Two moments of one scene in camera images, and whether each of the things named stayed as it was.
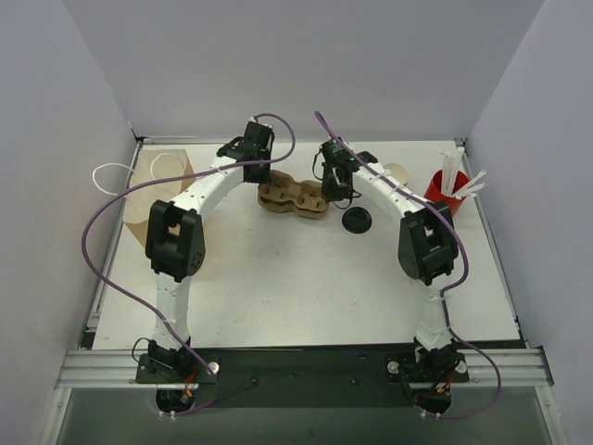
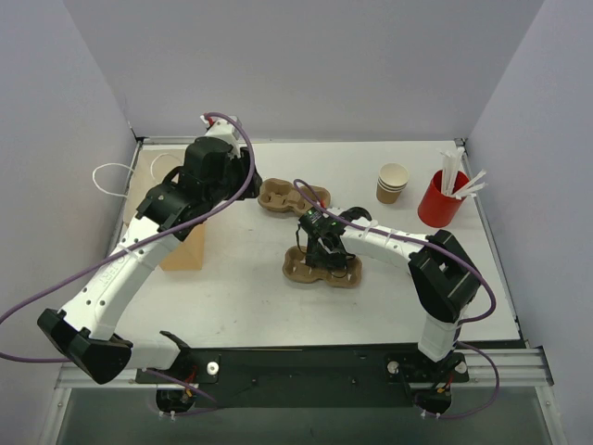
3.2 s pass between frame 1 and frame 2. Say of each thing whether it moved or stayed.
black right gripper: moved
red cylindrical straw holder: stayed
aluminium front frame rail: stayed
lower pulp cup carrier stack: stayed
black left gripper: moved
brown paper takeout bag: stayed
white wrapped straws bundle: stayed
